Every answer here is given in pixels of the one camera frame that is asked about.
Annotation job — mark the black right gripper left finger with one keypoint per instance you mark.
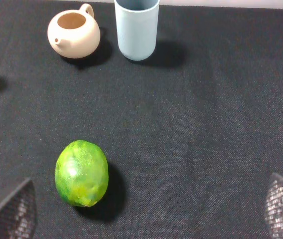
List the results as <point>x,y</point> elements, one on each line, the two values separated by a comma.
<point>18,210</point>

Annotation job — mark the green lime fruit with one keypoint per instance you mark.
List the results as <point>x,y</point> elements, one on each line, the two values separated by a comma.
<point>81,174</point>

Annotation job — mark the black tablecloth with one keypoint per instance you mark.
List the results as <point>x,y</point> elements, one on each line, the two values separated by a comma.
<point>191,135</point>

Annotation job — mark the beige ceramic teapot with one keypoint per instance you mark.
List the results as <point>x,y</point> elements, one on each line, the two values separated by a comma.
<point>74,34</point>

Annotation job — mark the light blue tall cup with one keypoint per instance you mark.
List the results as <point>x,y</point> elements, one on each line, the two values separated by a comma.
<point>136,24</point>

